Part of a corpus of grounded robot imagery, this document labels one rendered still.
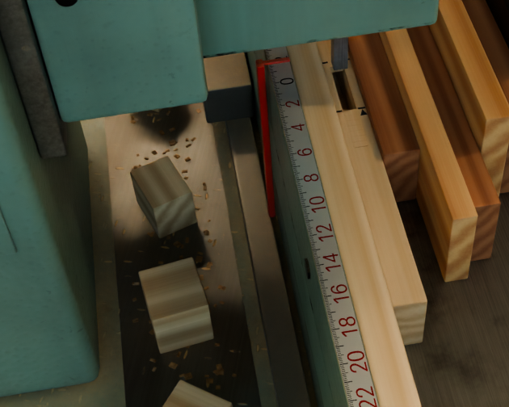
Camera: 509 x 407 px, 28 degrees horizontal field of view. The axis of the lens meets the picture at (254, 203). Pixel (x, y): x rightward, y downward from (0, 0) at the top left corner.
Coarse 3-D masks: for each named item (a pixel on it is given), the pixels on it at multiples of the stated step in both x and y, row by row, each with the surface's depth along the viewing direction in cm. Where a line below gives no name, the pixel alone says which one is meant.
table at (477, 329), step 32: (256, 96) 77; (288, 224) 65; (416, 224) 61; (416, 256) 59; (448, 288) 57; (480, 288) 57; (448, 320) 56; (480, 320) 56; (320, 352) 56; (416, 352) 55; (448, 352) 55; (480, 352) 55; (320, 384) 60; (416, 384) 54; (448, 384) 53; (480, 384) 53
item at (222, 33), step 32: (224, 0) 54; (256, 0) 54; (288, 0) 54; (320, 0) 55; (352, 0) 55; (384, 0) 55; (416, 0) 56; (224, 32) 55; (256, 32) 56; (288, 32) 56; (320, 32) 56; (352, 32) 57
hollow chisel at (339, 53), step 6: (330, 42) 62; (336, 42) 61; (342, 42) 61; (336, 48) 61; (342, 48) 61; (336, 54) 62; (342, 54) 62; (336, 60) 62; (342, 60) 62; (336, 66) 62; (342, 66) 63
